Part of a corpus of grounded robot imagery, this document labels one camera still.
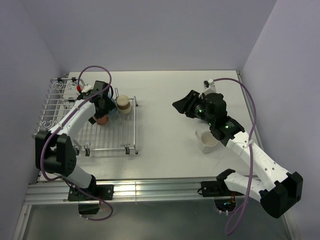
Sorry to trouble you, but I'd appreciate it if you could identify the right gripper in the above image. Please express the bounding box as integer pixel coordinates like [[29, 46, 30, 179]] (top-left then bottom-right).
[[172, 89, 215, 126]]

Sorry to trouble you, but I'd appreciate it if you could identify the pink mug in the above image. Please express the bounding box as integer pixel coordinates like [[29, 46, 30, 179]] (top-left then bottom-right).
[[96, 115, 109, 126]]

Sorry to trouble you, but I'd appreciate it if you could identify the blue cup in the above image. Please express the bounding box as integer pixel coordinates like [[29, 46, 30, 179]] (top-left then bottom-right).
[[109, 98, 118, 115]]

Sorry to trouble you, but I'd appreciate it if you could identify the steel cup brown base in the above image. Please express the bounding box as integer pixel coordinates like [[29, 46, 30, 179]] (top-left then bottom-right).
[[116, 95, 132, 115]]

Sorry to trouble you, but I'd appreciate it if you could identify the white mug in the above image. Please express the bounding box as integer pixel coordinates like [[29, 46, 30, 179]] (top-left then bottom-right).
[[195, 130, 218, 154]]

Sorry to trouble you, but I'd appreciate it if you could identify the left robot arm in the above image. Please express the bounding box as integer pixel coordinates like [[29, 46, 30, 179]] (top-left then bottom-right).
[[35, 80, 116, 200]]

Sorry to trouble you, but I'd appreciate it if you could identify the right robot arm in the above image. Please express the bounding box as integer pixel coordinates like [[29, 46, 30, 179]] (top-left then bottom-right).
[[172, 90, 303, 219]]

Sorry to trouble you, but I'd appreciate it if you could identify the metal wire dish rack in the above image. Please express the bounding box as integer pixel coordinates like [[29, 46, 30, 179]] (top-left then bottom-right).
[[35, 77, 138, 157]]

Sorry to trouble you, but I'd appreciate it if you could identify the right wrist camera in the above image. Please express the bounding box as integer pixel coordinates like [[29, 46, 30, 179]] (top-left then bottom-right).
[[202, 78, 217, 96]]

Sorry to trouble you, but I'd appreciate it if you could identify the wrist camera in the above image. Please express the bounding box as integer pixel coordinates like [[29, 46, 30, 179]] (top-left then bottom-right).
[[202, 78, 217, 96], [76, 84, 93, 94]]

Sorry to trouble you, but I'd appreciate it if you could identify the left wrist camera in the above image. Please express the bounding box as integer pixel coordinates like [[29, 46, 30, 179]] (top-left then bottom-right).
[[76, 84, 93, 94]]

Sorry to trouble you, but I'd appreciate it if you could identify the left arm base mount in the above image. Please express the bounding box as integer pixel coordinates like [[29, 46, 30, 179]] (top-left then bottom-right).
[[67, 184, 114, 222]]

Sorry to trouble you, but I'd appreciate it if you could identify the aluminium rail frame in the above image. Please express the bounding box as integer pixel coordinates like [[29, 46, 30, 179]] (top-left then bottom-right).
[[12, 71, 301, 240]]

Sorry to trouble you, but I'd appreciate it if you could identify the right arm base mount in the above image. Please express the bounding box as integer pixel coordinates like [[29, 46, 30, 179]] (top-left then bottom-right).
[[197, 180, 243, 215]]

